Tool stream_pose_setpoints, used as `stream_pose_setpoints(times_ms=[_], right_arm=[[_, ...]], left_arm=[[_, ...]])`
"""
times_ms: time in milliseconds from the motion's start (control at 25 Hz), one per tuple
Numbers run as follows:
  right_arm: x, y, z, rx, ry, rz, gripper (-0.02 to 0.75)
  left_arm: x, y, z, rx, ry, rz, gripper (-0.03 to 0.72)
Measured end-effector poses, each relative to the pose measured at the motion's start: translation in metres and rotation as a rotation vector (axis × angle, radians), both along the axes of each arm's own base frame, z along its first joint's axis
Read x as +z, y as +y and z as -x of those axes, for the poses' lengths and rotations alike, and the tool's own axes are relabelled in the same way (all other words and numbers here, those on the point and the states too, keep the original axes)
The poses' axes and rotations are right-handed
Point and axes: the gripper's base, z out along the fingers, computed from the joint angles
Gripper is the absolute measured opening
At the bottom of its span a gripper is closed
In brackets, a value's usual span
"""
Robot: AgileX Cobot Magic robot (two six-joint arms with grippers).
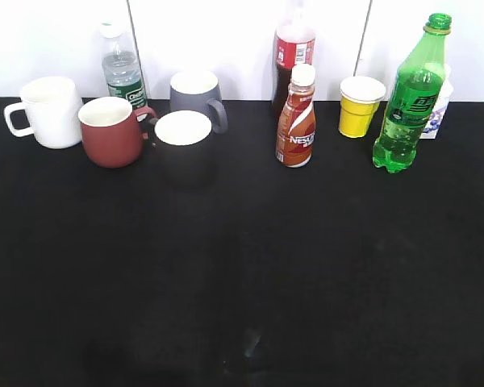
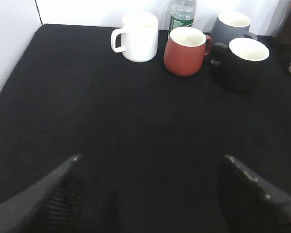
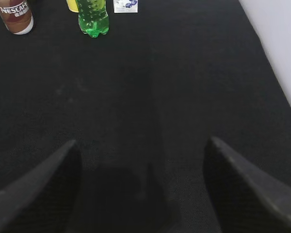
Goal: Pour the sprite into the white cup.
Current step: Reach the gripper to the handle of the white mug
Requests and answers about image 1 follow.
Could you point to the grey ceramic mug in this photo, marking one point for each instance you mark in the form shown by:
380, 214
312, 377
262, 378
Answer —
199, 90

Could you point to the clear water bottle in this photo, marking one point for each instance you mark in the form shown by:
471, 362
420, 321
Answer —
120, 65

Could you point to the red ceramic mug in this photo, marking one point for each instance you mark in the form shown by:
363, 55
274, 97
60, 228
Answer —
110, 131

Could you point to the cola bottle red label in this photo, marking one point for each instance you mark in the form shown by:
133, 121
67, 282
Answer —
293, 45

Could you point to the green soda bottle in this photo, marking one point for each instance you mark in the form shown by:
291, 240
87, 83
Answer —
418, 82

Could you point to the black ceramic mug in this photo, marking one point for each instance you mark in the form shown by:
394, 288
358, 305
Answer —
183, 141

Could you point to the brown Nescafe coffee bottle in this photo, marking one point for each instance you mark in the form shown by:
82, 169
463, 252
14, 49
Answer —
296, 125

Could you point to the white ceramic mug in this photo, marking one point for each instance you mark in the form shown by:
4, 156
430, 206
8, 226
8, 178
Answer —
51, 105

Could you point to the yellow paper cup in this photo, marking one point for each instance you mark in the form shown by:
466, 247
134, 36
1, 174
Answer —
360, 99

